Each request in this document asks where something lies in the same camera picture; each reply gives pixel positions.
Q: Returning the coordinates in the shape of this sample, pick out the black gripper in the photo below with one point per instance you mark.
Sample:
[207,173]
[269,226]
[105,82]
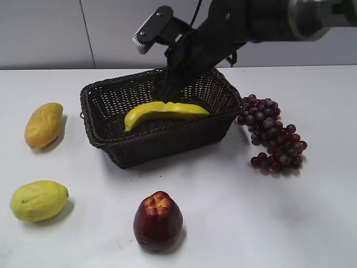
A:
[192,52]

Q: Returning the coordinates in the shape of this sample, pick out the yellow banana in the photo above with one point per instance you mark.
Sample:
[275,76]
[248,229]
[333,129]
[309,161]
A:
[160,110]

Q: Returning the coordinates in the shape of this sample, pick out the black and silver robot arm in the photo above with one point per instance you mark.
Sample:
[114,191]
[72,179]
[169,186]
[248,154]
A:
[274,21]

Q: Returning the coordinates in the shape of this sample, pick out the dark brown wicker basket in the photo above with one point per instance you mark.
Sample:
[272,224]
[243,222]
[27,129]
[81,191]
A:
[104,105]

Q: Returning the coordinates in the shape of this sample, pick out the yellow mango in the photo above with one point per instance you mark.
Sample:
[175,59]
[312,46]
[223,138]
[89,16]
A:
[44,125]

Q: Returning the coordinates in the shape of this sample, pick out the purple grape bunch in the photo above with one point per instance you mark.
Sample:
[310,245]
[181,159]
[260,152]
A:
[284,146]

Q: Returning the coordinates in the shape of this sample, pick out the dark red apple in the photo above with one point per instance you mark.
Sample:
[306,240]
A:
[158,222]

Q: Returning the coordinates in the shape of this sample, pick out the yellow-green lemon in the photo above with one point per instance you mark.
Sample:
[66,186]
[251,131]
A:
[39,201]

